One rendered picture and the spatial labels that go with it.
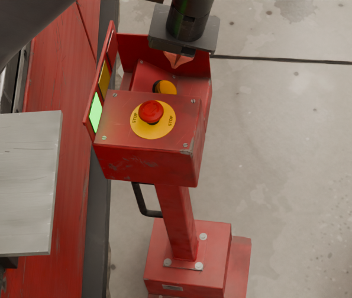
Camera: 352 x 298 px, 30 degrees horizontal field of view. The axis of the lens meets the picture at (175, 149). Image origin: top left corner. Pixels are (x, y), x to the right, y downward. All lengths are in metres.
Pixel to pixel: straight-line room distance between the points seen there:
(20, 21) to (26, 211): 0.36
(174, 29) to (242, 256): 0.91
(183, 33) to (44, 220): 0.37
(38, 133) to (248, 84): 1.31
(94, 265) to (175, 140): 0.79
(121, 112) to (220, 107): 0.96
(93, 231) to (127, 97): 0.77
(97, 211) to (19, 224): 1.07
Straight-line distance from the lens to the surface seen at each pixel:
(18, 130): 0.79
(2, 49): 0.45
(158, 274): 1.61
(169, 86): 1.12
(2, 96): 0.99
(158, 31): 0.97
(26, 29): 0.41
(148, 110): 1.00
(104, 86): 1.04
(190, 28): 0.94
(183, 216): 1.38
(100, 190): 1.82
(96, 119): 1.01
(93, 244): 1.75
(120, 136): 1.01
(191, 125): 1.01
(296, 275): 1.73
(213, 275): 1.60
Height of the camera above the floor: 1.62
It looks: 59 degrees down
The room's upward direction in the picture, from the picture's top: 11 degrees counter-clockwise
